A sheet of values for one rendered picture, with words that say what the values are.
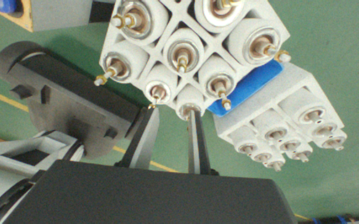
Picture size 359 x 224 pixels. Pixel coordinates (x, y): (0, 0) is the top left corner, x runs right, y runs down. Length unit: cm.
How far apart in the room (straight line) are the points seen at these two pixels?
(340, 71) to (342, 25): 22
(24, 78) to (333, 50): 120
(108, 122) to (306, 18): 86
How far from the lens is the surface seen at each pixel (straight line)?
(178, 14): 35
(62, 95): 64
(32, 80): 67
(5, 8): 35
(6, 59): 73
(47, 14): 36
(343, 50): 84
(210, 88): 33
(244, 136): 55
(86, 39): 69
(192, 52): 29
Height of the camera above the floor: 53
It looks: 49 degrees down
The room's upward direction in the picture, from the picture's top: 174 degrees counter-clockwise
